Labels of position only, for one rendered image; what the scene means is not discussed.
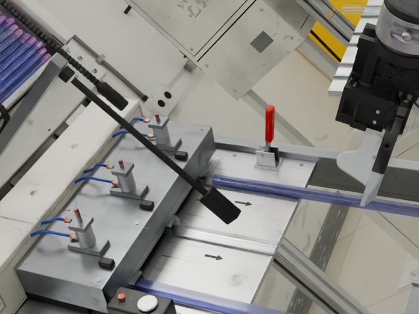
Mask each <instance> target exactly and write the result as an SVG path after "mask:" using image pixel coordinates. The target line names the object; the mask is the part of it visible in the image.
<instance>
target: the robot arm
mask: <svg viewBox="0 0 419 314"><path fill-rule="evenodd" d="M357 48H358V49H357V53H356V56H355V60H354V64H353V67H352V70H351V72H350V74H349V77H348V79H347V82H346V84H345V86H344V89H343V92H342V96H341V99H340V103H339V108H338V110H337V115H336V118H335V121H339V122H342V123H345V124H348V125H350V126H349V127H352V128H355V129H358V130H362V131H366V129H367V128H369V129H372V130H375V131H379V132H382V130H383V129H384V130H385V133H384V136H383V137H382V136H381V135H379V134H378V133H369V134H367V135H366V136H365V137H364V139H363V142H362V144H361V146H360V148H359V149H357V150H352V151H343V152H341V153H340V154H339V155H338V157H337V166H338V167H339V168H340V169H341V170H342V171H344V172H345V173H347V174H348V175H350V176H351V177H353V178H355V179H356V180H357V181H359V182H361V183H362V184H363V185H364V186H366V188H365V191H364V194H363V196H362V200H361V202H360V206H362V207H365V206H366V205H367V204H368V203H369V202H370V201H372V200H373V199H374V198H375V197H376V196H377V193H378V190H379V187H380V185H381V182H382V179H383V176H384V174H385V170H386V168H387V165H388V162H389V159H390V157H391V154H392V151H393V148H394V146H395V142H396V140H397V137H398V135H402V133H403V131H404V128H405V125H406V123H407V120H408V116H409V114H410V111H411V109H412V106H413V103H415V102H416V101H417V100H418V98H419V0H383V3H382V7H381V10H380V14H379V16H378V20H377V24H376V25H374V24H371V23H366V25H365V27H364V29H363V32H362V33H361V35H360V37H359V40H358V43H357ZM351 78H352V79H351ZM379 141H380V142H381V144H380V146H379V149H378V152H377V155H376V157H375V159H373V156H374V154H375V150H376V148H377V145H378V142H379Z"/></svg>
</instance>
